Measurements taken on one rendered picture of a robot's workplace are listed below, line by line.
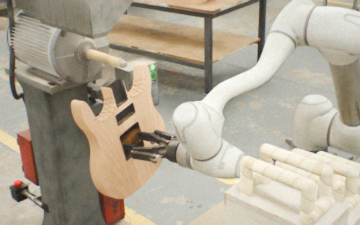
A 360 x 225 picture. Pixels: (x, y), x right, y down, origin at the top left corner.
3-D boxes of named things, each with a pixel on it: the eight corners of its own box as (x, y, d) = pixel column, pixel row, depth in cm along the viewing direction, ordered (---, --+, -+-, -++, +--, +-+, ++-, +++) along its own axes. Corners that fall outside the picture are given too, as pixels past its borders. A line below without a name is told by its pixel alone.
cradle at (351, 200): (329, 218, 131) (331, 208, 129) (348, 198, 139) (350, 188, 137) (342, 222, 129) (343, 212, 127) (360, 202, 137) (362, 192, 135)
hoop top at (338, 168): (288, 159, 144) (288, 148, 143) (293, 154, 146) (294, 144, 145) (355, 183, 132) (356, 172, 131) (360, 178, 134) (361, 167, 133)
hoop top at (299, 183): (238, 168, 125) (238, 157, 123) (245, 163, 127) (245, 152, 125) (311, 198, 112) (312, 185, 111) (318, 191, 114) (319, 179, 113)
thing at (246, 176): (237, 195, 128) (238, 162, 124) (244, 189, 130) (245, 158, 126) (247, 199, 126) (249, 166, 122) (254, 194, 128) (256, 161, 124)
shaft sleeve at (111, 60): (85, 53, 186) (91, 47, 187) (90, 59, 188) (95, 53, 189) (116, 63, 174) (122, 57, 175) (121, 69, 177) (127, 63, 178)
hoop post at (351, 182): (340, 203, 137) (344, 173, 133) (346, 198, 139) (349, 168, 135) (351, 208, 135) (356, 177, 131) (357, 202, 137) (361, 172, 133)
